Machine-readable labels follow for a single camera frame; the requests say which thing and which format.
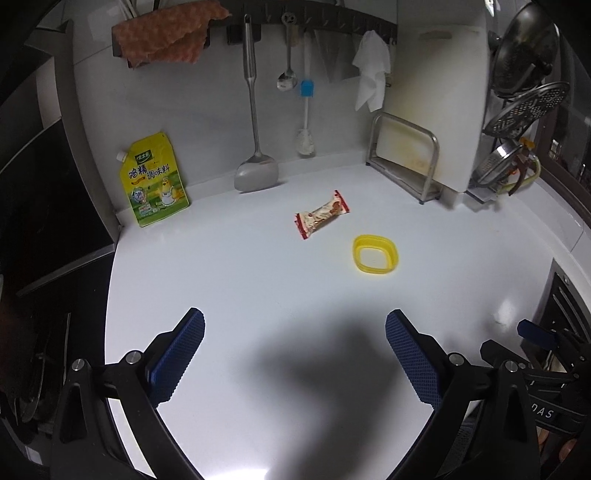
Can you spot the blue white bottle brush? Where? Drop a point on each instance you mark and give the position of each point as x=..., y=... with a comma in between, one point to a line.
x=305, y=142

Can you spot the yellow seasoning pouch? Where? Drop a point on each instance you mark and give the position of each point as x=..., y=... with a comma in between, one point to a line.
x=151, y=180

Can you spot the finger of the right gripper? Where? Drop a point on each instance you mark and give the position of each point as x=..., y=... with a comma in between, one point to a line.
x=536, y=335

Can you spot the red snack bar wrapper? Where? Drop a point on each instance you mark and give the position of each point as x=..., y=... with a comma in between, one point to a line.
x=308, y=222

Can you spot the white hanging cloth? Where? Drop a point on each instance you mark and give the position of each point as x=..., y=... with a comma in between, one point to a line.
x=373, y=59

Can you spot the small steel ladle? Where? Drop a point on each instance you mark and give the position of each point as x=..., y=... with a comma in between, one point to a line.
x=288, y=79

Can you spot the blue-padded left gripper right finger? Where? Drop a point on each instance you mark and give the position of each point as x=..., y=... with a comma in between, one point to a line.
x=419, y=355

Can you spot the orange dish cloth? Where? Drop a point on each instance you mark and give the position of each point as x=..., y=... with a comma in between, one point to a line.
x=174, y=34

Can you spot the white cutting board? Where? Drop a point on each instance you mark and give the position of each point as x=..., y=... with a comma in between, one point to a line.
x=439, y=81

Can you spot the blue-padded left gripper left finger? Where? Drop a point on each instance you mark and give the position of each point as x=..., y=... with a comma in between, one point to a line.
x=170, y=353

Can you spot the black kitchen sink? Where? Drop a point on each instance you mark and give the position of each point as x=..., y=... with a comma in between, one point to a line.
x=562, y=309

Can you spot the steel spatula turner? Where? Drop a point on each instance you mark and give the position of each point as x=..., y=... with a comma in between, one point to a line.
x=260, y=171

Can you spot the steel cutting board rack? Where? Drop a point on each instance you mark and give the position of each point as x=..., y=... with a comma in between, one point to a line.
x=412, y=165

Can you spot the black range hood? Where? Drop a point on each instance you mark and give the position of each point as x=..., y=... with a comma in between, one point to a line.
x=56, y=214

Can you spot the black wall utensil rail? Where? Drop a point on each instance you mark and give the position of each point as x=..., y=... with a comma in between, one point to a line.
x=312, y=15

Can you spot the perforated steel steamer plate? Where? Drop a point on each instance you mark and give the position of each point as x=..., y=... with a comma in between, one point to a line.
x=528, y=108

